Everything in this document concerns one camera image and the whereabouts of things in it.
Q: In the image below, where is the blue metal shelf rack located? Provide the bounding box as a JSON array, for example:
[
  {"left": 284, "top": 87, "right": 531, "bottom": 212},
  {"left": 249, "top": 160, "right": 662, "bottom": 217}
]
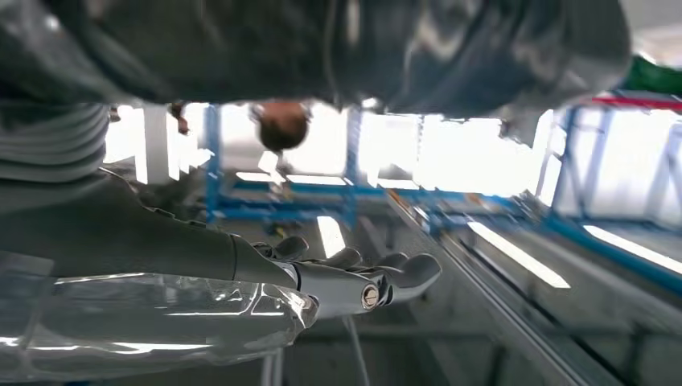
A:
[
  {"left": 203, "top": 104, "right": 534, "bottom": 238},
  {"left": 532, "top": 104, "right": 682, "bottom": 297}
]

